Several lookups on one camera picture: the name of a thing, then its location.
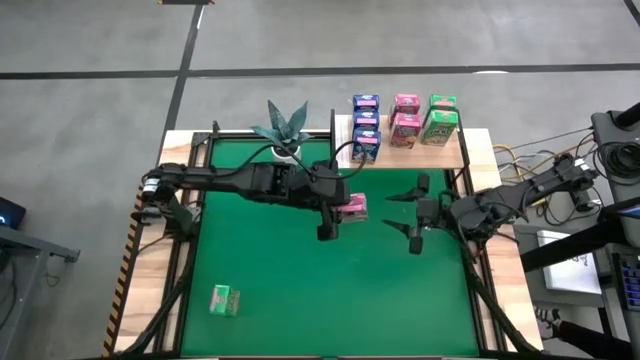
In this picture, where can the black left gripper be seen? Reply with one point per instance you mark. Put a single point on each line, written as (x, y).
(330, 192)

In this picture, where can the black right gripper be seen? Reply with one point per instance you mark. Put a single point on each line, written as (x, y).
(427, 212)

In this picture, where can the magenta Raisin Bran cereal box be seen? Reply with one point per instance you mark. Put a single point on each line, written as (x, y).
(356, 202)
(406, 102)
(406, 131)

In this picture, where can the blue Frosted Flakes cereal box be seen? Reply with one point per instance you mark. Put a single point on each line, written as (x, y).
(366, 121)
(366, 102)
(367, 147)

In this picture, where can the green Apple Jacks cereal box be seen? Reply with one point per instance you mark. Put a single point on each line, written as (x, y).
(440, 127)
(443, 101)
(222, 300)

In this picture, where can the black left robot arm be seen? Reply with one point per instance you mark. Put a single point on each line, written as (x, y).
(225, 180)

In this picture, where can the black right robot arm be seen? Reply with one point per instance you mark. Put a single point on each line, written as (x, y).
(525, 190)

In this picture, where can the light wooden shelf board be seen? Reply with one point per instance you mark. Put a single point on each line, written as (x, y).
(440, 157)

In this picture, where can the white plant pot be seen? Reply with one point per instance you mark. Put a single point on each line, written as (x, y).
(295, 151)

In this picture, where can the blue-green succulent plant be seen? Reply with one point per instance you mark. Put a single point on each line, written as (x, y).
(285, 127)

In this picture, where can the green table mat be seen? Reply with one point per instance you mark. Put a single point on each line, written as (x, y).
(350, 300)

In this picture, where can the black metal beam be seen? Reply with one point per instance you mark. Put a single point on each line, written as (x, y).
(575, 245)

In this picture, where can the white flat box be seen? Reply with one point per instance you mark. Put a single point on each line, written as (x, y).
(570, 275)

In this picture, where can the black power brick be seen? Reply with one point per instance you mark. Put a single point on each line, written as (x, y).
(582, 200)

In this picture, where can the grey equipment cart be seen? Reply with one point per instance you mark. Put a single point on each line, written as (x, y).
(605, 130)

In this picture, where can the black control panel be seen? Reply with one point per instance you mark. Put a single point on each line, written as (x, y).
(631, 282)

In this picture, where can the yellow black hazard tape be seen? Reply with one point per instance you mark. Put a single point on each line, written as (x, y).
(120, 295)

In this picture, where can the grey metal desk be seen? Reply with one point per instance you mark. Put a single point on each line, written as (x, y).
(30, 245)

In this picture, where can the black device with blue light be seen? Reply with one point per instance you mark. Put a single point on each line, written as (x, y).
(10, 212)

